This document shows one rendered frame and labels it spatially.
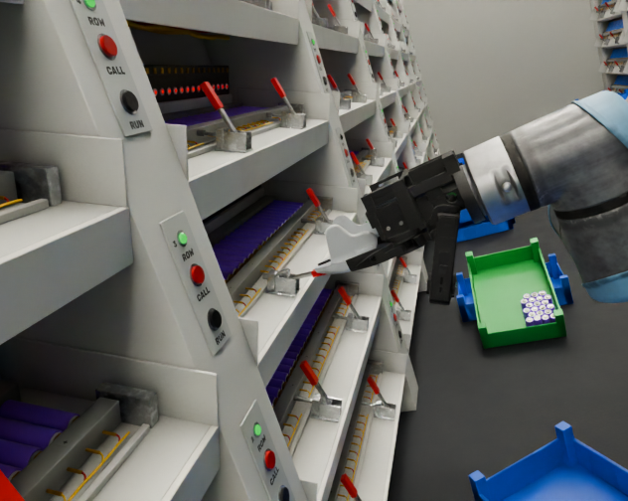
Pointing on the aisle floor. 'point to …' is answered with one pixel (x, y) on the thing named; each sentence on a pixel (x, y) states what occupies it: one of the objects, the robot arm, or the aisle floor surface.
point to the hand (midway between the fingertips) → (328, 268)
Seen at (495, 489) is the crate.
